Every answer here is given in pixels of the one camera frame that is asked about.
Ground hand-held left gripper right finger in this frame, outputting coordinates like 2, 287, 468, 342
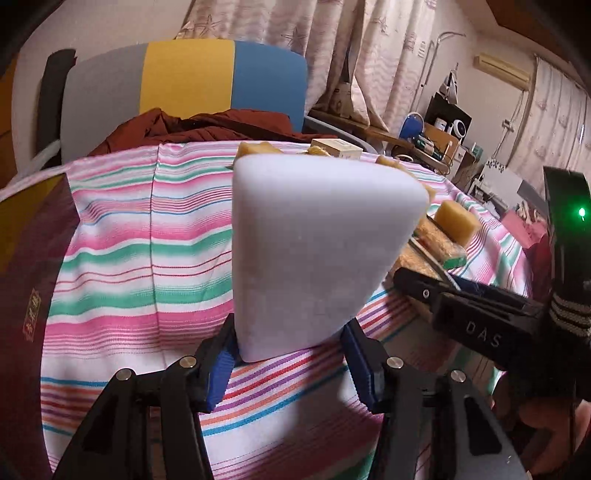
341, 318, 532, 480

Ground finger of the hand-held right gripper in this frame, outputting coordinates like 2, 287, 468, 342
455, 278, 549, 311
392, 267, 463, 320

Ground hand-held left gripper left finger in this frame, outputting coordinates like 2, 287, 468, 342
53, 314, 241, 480

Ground yellow sponge block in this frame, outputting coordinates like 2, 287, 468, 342
237, 141, 282, 158
435, 200, 482, 246

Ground white melamine sponge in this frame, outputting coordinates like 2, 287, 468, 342
232, 154, 431, 363

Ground dark red gift box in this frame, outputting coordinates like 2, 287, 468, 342
0, 174, 80, 480

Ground person's right hand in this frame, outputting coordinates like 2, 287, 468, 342
505, 399, 575, 477

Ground pink blanket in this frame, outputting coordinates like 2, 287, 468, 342
501, 203, 550, 250

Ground striped tablecloth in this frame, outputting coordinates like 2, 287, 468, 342
0, 141, 550, 480

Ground sheer window curtain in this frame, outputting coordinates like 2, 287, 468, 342
526, 55, 591, 195

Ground small cardboard box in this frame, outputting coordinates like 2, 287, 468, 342
311, 137, 363, 161

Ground wooden desk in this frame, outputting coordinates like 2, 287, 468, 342
308, 108, 462, 174

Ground black shelf unit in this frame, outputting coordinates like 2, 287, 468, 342
424, 92, 472, 148

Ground dark red garment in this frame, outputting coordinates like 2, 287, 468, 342
90, 107, 315, 157

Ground patterned beige curtain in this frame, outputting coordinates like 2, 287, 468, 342
175, 0, 437, 130

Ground grey yellow blue chair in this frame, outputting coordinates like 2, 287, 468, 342
34, 39, 309, 162

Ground wall air conditioner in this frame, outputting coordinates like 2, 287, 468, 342
475, 54, 532, 89

